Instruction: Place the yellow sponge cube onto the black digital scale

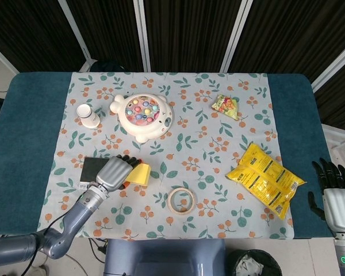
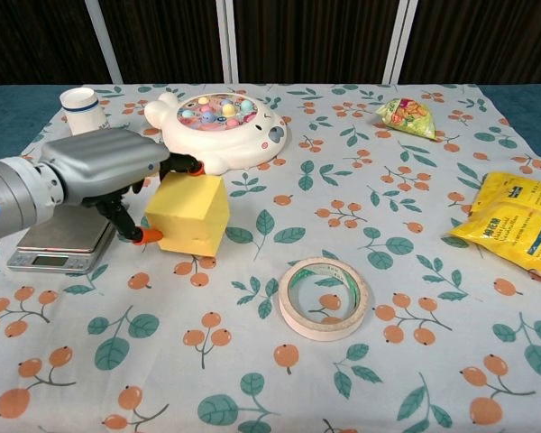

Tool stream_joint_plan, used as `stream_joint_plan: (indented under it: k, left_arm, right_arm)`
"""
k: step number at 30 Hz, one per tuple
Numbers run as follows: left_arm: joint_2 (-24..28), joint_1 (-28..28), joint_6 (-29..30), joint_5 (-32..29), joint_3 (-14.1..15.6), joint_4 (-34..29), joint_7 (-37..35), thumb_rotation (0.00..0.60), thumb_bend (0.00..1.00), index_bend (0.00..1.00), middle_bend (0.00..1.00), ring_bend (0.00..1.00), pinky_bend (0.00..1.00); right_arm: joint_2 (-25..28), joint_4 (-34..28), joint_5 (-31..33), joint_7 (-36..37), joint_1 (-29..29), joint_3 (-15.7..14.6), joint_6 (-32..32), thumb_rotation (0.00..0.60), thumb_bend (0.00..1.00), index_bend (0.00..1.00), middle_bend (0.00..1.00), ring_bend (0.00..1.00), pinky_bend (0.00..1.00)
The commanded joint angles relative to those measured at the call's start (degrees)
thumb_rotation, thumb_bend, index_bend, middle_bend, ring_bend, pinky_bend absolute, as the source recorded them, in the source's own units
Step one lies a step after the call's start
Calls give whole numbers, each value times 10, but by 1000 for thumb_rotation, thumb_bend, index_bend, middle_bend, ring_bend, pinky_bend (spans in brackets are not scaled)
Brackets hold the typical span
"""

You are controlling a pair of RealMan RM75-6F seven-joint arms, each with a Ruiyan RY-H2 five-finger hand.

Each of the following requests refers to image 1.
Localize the white metal rack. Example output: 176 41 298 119
321 123 345 166

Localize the floral printed tablecloth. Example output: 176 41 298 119
37 71 294 241

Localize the black trash bin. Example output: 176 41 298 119
227 248 283 276

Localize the double-sided tape roll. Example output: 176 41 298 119
167 187 198 215

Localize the white whale fishing toy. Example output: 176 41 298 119
109 93 174 144

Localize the white paper cup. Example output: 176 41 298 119
76 103 101 129

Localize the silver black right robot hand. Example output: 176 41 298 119
307 157 345 234

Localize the yellow plastic bag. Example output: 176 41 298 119
225 143 307 221

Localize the blue grey robot torso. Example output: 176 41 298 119
103 238 227 276

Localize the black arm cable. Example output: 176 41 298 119
22 195 86 276

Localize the dark partition panel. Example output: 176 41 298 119
315 60 345 130
0 0 85 73
228 0 345 84
143 0 243 73
65 0 146 72

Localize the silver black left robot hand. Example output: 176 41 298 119
95 154 142 193

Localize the yellow cube block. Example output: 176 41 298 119
124 162 152 189

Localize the white partition post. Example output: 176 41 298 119
133 0 151 72
57 0 93 72
220 0 254 73
0 39 20 73
310 43 345 93

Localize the green orange snack bag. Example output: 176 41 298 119
211 94 240 121

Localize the black bag behind table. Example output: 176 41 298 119
90 59 128 73

